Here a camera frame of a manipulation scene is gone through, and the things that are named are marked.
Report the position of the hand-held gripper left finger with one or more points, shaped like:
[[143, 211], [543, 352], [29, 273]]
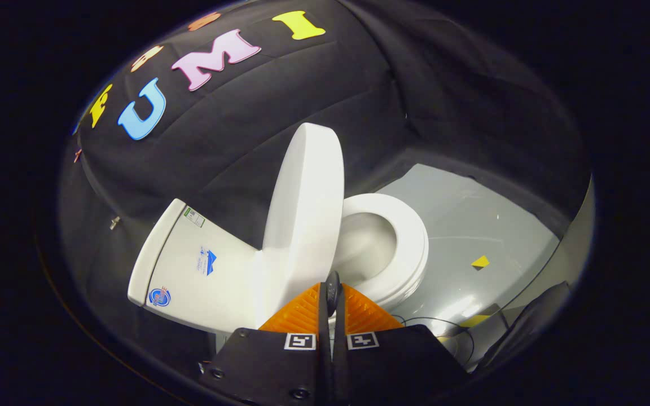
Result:
[[324, 341]]

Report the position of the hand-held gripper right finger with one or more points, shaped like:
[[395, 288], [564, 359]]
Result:
[[341, 361]]

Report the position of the white toilet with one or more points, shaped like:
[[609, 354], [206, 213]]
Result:
[[189, 282]]

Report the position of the yellow floor tape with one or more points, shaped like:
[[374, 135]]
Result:
[[480, 261], [475, 320]]

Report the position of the dark cloth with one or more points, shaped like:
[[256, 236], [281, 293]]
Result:
[[534, 327]]

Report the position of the silver cloth clip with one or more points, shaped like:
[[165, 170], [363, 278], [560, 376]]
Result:
[[114, 223]]

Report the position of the reddish cloth clip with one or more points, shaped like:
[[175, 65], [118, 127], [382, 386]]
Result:
[[78, 155]]

